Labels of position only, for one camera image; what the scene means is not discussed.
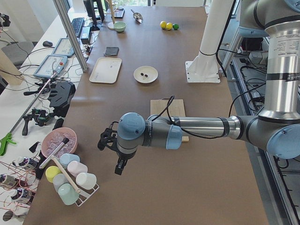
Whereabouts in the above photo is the cream rabbit tray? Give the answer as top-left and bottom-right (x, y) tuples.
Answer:
(89, 57), (122, 84)

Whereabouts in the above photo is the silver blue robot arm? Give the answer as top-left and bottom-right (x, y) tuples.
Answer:
(97, 0), (300, 175)

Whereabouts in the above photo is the white cup rack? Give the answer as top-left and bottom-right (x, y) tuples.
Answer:
(51, 156), (100, 207)

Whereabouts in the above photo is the mint green cup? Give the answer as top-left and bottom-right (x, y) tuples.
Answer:
(58, 183), (79, 205)

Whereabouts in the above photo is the pink cup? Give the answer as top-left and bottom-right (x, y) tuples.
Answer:
(67, 161), (88, 177)

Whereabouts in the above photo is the pink bowl with ice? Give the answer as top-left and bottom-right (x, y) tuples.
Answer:
(41, 127), (78, 158)

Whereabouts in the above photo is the whole yellow lemon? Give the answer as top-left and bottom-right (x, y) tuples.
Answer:
(165, 22), (173, 30)
(160, 21), (167, 29)

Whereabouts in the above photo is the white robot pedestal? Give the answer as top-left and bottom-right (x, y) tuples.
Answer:
(186, 0), (235, 83)

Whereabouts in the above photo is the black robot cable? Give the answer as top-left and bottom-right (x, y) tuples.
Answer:
(150, 95), (225, 139)

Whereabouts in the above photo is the black metal muddler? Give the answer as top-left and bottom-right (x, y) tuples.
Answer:
(39, 137), (69, 170)

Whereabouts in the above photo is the yellow cup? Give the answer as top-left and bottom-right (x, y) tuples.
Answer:
(45, 165), (61, 183)

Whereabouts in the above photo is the black computer mouse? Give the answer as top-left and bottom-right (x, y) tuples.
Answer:
(43, 41), (53, 47)

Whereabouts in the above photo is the green lime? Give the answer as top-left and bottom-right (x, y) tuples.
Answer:
(172, 23), (179, 30)

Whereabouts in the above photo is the white cup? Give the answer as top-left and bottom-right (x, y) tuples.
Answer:
(76, 172), (97, 190)

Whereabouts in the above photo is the aluminium frame post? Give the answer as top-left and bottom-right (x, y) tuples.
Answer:
(53, 0), (88, 72)

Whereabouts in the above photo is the metal scoop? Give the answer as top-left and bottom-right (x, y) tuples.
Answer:
(131, 9), (143, 23)

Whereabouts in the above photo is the bamboo cutting board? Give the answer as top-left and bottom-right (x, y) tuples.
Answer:
(150, 99), (189, 143)

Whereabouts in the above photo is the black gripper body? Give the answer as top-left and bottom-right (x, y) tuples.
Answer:
(97, 121), (119, 152)

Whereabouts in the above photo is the grey folded cloth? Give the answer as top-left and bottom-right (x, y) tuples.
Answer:
(104, 46), (119, 56)

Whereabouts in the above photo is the black keyboard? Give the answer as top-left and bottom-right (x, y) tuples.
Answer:
(71, 17), (84, 38)

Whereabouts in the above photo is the blue teach pendant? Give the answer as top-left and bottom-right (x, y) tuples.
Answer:
(33, 54), (68, 78)
(52, 38), (75, 58)

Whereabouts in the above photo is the cream round plate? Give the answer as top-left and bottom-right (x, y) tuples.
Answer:
(133, 66), (158, 84)

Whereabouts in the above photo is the light blue cup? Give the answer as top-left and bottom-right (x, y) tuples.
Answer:
(59, 153), (80, 169)

